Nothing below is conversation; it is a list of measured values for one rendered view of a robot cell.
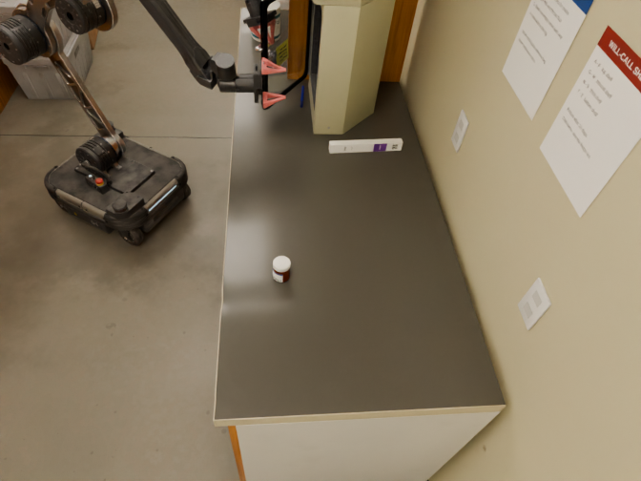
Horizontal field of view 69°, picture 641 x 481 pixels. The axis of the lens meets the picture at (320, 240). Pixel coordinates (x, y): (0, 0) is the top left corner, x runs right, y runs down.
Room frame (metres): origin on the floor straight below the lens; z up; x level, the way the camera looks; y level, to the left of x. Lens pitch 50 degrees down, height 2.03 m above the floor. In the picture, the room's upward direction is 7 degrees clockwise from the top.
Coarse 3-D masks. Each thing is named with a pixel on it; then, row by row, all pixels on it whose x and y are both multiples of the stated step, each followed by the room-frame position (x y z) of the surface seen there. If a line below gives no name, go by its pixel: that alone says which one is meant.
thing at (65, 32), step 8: (0, 0) 2.69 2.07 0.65; (8, 0) 2.70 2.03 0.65; (16, 0) 2.71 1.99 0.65; (24, 0) 2.72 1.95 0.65; (0, 8) 2.62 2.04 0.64; (8, 8) 2.62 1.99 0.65; (0, 16) 2.62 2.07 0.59; (8, 16) 2.63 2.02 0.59; (56, 16) 2.80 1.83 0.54; (56, 24) 2.76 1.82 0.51; (64, 32) 2.86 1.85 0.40; (64, 40) 2.82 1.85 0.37
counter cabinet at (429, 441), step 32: (416, 416) 0.42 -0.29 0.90; (448, 416) 0.44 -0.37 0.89; (480, 416) 0.45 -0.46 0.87; (256, 448) 0.35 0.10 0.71; (288, 448) 0.37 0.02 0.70; (320, 448) 0.38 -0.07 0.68; (352, 448) 0.40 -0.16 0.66; (384, 448) 0.42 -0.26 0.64; (416, 448) 0.43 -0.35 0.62; (448, 448) 0.45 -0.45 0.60; (256, 480) 0.35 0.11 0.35; (288, 480) 0.37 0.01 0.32; (320, 480) 0.39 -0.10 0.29; (352, 480) 0.41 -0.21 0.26; (384, 480) 0.43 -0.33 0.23; (416, 480) 0.45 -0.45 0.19
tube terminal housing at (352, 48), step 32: (352, 0) 1.43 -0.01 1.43; (384, 0) 1.54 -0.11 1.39; (320, 32) 1.44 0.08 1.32; (352, 32) 1.43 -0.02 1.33; (384, 32) 1.57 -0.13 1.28; (320, 64) 1.41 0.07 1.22; (352, 64) 1.43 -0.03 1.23; (320, 96) 1.42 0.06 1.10; (352, 96) 1.46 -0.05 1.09; (320, 128) 1.42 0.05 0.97
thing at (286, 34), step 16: (288, 0) 1.57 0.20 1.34; (304, 0) 1.67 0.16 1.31; (272, 16) 1.49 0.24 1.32; (288, 16) 1.58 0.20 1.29; (304, 16) 1.67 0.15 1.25; (272, 32) 1.49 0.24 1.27; (288, 32) 1.58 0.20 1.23; (304, 32) 1.68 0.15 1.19; (272, 48) 1.49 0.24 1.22; (288, 48) 1.58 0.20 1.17; (304, 48) 1.68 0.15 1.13; (288, 64) 1.58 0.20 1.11; (304, 64) 1.69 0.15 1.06; (272, 80) 1.49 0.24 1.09; (288, 80) 1.59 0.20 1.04
